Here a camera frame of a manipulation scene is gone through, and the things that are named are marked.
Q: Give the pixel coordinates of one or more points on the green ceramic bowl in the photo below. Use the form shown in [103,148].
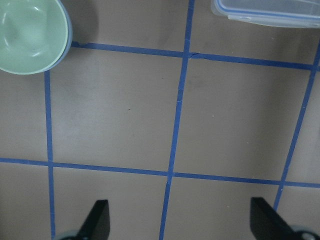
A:
[23,40]

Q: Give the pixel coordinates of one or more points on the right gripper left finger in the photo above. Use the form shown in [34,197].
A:
[97,225]

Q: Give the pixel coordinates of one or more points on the clear plastic container blue lid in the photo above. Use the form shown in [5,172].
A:
[272,13]

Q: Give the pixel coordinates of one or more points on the blue ceramic bowl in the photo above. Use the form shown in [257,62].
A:
[59,32]

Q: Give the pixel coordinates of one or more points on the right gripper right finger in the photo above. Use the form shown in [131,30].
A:
[266,224]

